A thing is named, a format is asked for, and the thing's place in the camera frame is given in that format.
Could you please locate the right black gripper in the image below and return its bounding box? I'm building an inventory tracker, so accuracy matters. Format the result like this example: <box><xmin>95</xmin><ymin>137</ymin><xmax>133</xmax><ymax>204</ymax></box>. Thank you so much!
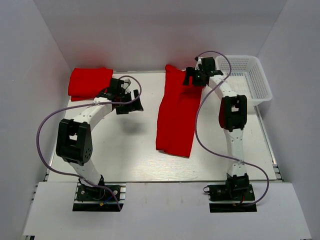
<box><xmin>182</xmin><ymin>66</ymin><xmax>207</xmax><ymax>86</ymax></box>

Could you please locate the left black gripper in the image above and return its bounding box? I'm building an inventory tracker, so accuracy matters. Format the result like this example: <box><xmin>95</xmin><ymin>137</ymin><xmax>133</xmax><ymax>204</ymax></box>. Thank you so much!
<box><xmin>116</xmin><ymin>89</ymin><xmax>144</xmax><ymax>115</ymax></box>

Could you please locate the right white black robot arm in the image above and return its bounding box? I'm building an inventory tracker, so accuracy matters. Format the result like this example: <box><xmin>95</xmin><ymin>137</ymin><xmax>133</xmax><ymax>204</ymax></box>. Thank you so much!
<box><xmin>183</xmin><ymin>57</ymin><xmax>250</xmax><ymax>200</ymax></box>

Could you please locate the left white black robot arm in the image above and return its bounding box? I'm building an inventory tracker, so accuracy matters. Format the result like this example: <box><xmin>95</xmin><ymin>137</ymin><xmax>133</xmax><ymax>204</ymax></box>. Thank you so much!
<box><xmin>56</xmin><ymin>76</ymin><xmax>144</xmax><ymax>200</ymax></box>

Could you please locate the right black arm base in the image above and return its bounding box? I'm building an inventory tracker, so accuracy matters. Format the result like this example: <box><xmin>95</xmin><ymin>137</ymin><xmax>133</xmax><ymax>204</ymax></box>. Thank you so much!
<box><xmin>203</xmin><ymin>174</ymin><xmax>257</xmax><ymax>213</ymax></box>

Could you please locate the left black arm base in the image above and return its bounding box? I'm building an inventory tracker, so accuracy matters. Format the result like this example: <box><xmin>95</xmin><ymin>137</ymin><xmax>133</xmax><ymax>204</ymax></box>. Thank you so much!
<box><xmin>72</xmin><ymin>183</ymin><xmax>126</xmax><ymax>213</ymax></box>

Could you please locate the folded red t shirt stack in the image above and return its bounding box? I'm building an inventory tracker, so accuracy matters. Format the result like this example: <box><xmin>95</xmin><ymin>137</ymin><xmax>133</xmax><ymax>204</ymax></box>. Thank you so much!
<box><xmin>68</xmin><ymin>67</ymin><xmax>114</xmax><ymax>102</ymax></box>

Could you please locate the white plastic basket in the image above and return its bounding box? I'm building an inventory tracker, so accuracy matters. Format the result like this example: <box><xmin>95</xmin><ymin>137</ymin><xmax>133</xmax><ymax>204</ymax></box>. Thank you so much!
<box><xmin>215</xmin><ymin>55</ymin><xmax>273</xmax><ymax>106</ymax></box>

